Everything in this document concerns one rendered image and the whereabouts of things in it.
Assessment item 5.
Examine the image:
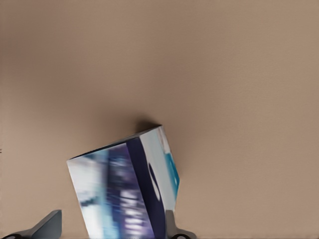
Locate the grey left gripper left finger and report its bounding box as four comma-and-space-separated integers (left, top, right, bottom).
0, 209, 63, 239

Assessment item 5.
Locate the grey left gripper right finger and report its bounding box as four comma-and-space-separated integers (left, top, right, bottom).
165, 209, 197, 239

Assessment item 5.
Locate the blue and white printed box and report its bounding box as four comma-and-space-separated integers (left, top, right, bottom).
66, 124, 180, 239

